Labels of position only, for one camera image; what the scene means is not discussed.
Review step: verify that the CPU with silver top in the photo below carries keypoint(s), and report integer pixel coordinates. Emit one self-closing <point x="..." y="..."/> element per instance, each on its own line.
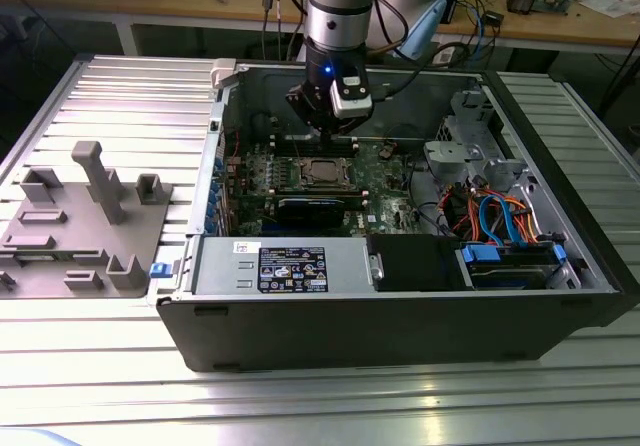
<point x="325" y="172"/>

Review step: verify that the CPU socket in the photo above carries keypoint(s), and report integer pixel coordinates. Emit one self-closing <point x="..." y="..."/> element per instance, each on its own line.
<point x="302" y="182"/>

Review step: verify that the black disk bay cover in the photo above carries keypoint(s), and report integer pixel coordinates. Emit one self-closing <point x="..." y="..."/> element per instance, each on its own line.
<point x="420" y="263"/>

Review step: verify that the silver coin battery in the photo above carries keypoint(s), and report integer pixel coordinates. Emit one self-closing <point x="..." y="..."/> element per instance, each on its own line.
<point x="386" y="153"/>

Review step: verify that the white paper label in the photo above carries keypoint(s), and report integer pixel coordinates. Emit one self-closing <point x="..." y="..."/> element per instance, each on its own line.
<point x="444" y="57"/>

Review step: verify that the green motherboard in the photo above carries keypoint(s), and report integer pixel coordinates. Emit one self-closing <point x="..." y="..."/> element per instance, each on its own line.
<point x="390" y="191"/>

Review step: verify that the black graphics card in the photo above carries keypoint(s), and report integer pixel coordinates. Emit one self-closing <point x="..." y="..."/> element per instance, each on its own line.
<point x="310" y="212"/>

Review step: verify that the silver drive cage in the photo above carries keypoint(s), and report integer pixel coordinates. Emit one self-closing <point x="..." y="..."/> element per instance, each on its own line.
<point x="450" y="153"/>

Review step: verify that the small black box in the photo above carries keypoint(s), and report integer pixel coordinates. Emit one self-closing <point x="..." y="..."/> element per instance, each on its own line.
<point x="495" y="18"/>

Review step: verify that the grey power supply box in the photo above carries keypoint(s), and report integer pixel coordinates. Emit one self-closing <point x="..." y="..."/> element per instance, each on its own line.
<point x="220" y="266"/>

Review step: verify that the wooden workbench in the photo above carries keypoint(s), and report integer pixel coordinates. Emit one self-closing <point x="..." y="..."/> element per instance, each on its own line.
<point x="550" y="31"/>

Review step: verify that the blue plastic case latch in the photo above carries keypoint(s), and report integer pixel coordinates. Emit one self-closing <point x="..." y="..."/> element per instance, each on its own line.
<point x="160" y="270"/>

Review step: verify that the black PC case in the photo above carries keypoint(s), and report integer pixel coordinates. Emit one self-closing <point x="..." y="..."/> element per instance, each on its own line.
<point x="350" y="331"/>

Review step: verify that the hard disk in blue carrier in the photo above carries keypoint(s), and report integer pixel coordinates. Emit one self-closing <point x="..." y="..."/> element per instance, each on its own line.
<point x="500" y="278"/>

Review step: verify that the grey parts rack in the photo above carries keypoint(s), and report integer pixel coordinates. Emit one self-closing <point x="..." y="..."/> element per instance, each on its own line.
<point x="65" y="236"/>

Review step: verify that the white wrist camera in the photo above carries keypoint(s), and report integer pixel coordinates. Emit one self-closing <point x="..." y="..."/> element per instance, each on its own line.
<point x="352" y="103"/>

